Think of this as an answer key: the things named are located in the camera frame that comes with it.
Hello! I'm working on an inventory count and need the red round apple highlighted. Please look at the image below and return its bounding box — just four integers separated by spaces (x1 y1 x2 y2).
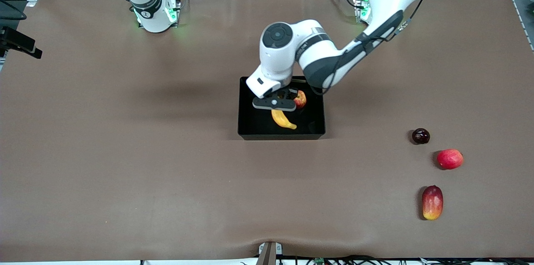
437 149 464 170

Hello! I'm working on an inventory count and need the red yellow mango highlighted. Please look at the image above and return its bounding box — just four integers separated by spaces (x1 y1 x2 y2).
421 185 444 221

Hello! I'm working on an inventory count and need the dark purple plum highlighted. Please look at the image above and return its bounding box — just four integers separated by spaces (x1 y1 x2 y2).
412 128 431 145

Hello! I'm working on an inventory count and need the grey table clamp bracket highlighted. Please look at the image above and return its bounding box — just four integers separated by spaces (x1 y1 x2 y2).
258 242 283 265

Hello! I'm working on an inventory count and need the yellow banana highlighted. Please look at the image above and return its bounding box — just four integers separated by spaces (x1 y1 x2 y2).
271 109 298 130

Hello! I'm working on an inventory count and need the black plastic box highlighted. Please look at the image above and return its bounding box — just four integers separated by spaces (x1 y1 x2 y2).
237 75 326 141

